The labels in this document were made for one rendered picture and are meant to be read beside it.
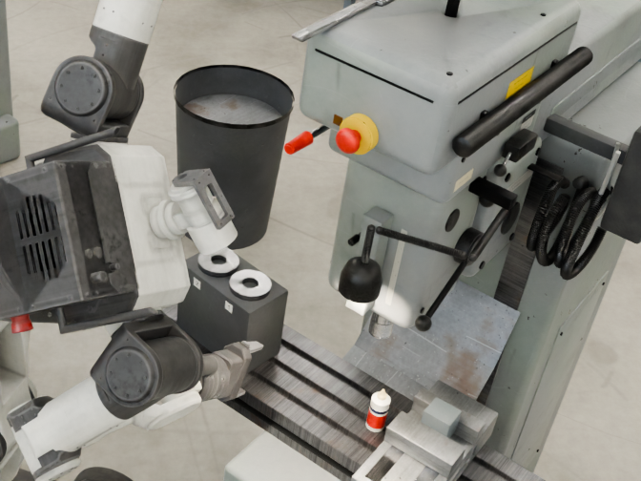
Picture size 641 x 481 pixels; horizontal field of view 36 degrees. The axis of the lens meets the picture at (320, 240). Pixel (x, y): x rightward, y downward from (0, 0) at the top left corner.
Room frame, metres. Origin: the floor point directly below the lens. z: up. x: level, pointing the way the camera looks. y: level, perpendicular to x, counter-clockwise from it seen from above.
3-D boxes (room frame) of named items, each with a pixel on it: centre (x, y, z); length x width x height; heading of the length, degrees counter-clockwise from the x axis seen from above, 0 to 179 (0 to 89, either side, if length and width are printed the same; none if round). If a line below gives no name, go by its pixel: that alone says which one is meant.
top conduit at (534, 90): (1.44, -0.29, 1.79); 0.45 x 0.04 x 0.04; 150
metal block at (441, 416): (1.40, -0.30, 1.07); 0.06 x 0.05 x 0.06; 61
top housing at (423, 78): (1.50, -0.15, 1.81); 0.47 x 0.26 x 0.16; 150
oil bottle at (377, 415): (1.46, -0.18, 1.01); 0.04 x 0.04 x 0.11
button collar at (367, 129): (1.29, -0.03, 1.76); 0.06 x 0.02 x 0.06; 60
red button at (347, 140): (1.27, -0.02, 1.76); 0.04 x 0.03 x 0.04; 60
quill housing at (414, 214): (1.49, -0.15, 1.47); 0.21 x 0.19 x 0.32; 60
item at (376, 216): (1.39, -0.09, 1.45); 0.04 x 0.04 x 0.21; 60
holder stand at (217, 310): (1.65, 0.17, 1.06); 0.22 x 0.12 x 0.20; 53
